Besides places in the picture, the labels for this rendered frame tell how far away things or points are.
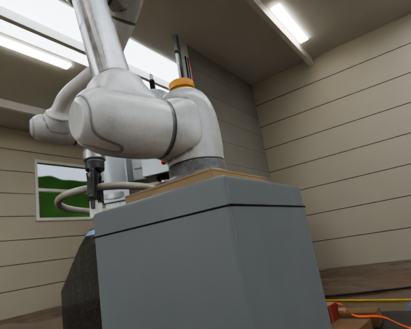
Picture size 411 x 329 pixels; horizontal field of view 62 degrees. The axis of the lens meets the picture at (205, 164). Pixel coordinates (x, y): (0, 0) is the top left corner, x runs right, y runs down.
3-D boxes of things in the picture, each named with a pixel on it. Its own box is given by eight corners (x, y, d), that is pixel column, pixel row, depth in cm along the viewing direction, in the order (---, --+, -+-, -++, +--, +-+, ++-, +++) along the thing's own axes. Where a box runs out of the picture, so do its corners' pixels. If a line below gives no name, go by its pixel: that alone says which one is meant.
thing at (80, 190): (98, 218, 185) (98, 213, 186) (181, 201, 172) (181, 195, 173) (27, 205, 140) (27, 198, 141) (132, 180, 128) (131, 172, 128)
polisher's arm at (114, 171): (92, 187, 270) (89, 157, 276) (106, 194, 304) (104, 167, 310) (184, 172, 270) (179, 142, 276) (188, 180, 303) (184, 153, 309)
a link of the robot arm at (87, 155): (108, 151, 144) (109, 164, 142) (87, 154, 144) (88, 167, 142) (101, 143, 136) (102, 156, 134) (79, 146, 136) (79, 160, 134)
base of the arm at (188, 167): (247, 183, 99) (243, 165, 101) (217, 173, 79) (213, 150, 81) (192, 196, 106) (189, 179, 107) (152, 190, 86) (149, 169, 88)
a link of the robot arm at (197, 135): (238, 157, 92) (223, 84, 97) (182, 154, 80) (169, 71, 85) (201, 174, 103) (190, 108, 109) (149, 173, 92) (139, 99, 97)
